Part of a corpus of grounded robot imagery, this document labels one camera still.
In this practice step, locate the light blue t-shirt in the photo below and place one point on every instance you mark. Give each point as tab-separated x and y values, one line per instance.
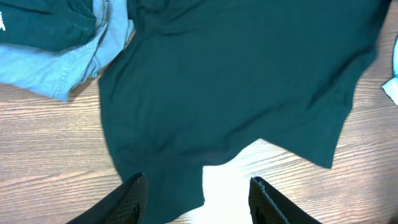
391	87

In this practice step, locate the folded black Nike shirt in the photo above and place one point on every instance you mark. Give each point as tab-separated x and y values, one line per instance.
52	25

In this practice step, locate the folded grey garment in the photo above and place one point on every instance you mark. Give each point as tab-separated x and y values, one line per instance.
55	74

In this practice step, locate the black t-shirt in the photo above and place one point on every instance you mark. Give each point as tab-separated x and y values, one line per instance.
203	79

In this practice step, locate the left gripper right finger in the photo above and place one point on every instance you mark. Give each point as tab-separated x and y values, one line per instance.
269	206

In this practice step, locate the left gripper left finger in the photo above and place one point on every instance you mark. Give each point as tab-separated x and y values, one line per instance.
124	205

